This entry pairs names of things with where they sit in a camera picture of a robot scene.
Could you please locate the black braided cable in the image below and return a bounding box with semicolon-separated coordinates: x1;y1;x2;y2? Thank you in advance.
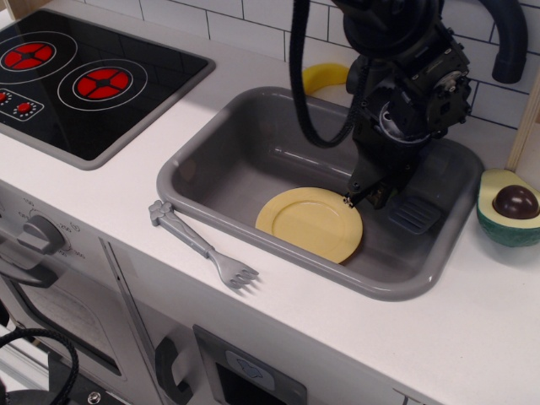
289;0;371;148

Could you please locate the black cable lower left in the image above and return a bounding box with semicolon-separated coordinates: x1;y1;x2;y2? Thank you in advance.
0;327;80;405

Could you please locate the grey plastic sink basin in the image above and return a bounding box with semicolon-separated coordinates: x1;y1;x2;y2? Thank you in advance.
157;87;483;301

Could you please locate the toy oven door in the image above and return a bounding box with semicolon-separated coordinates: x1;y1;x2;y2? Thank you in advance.
1;276;127;381

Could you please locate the yellow toy banana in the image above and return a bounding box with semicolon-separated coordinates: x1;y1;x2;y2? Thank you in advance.
302;63;349;95

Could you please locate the dark grey cabinet handle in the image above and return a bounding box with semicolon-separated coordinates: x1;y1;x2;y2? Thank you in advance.
154;337;193;405

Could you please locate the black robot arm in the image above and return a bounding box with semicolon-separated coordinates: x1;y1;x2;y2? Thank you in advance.
336;1;471;208

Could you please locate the toy avocado half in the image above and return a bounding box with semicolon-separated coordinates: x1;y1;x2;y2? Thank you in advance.
477;169;539;247

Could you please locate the black toy stovetop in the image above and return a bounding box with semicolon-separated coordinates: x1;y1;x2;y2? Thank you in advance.
1;9;215;170

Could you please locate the green handled grey spatula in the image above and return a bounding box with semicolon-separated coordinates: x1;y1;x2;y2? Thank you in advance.
388;197;441;235

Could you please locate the grey oven door handle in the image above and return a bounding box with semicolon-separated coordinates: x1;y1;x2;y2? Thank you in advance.
1;240;58;289

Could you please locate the yellow plastic plate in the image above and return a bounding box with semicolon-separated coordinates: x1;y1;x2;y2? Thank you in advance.
256;187;364;263

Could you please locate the dark grey faucet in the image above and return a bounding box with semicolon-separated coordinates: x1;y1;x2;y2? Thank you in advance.
480;0;528;84

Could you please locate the grey plastic toy fork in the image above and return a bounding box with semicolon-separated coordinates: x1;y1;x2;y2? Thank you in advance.
148;200;259;289

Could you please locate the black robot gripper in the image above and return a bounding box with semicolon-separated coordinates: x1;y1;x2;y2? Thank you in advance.
343;107;430;209

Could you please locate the grey oven knob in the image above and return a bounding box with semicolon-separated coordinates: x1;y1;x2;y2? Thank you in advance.
17;215;65;255

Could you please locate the grey dishwasher panel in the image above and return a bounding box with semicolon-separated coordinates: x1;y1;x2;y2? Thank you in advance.
192;325;308;405

